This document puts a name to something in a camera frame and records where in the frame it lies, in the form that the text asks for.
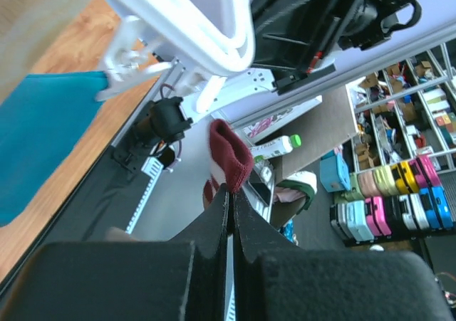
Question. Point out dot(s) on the teal cloth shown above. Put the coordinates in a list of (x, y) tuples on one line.
[(41, 122)]

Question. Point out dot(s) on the black base cloth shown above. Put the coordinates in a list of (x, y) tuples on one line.
[(107, 197)]

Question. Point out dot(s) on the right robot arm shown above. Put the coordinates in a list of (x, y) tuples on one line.
[(389, 16)]

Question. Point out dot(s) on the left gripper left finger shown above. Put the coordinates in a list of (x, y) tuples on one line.
[(179, 279)]

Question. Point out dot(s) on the shelf of colourful boxes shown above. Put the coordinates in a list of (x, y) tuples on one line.
[(395, 178)]

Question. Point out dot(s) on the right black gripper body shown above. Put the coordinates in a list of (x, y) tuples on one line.
[(293, 36)]

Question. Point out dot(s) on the white green-capped bottle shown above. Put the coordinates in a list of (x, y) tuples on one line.
[(278, 147)]

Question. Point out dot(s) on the white clip hanger frame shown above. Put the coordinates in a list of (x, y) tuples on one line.
[(216, 54)]

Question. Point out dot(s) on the slotted cable duct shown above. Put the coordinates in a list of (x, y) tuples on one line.
[(153, 168)]

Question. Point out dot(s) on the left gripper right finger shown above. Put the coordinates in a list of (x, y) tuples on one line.
[(276, 280)]

